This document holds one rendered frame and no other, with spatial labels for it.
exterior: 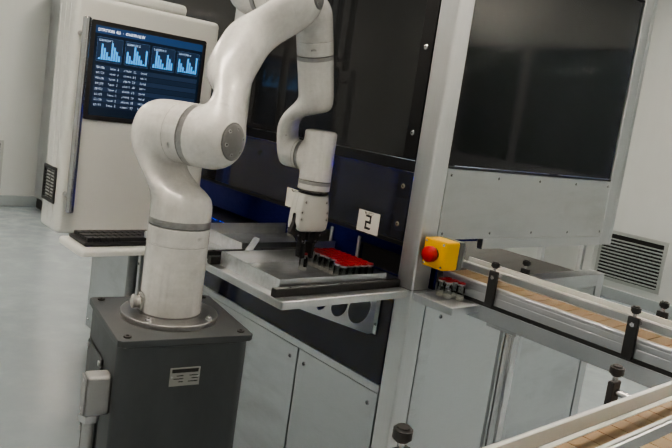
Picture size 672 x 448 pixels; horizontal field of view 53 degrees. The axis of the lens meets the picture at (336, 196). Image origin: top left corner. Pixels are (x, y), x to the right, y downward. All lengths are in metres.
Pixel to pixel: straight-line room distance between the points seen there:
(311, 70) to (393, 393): 0.86
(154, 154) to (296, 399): 1.08
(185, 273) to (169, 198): 0.15
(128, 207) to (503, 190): 1.23
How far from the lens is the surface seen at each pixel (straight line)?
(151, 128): 1.33
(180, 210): 1.31
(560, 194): 2.23
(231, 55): 1.38
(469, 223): 1.88
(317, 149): 1.72
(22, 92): 6.96
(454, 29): 1.74
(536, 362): 2.37
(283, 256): 1.87
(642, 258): 6.49
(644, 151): 6.51
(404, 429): 0.74
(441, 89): 1.73
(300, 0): 1.45
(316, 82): 1.66
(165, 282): 1.34
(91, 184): 2.33
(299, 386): 2.16
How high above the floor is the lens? 1.31
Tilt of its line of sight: 7 degrees down
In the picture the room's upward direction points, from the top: 8 degrees clockwise
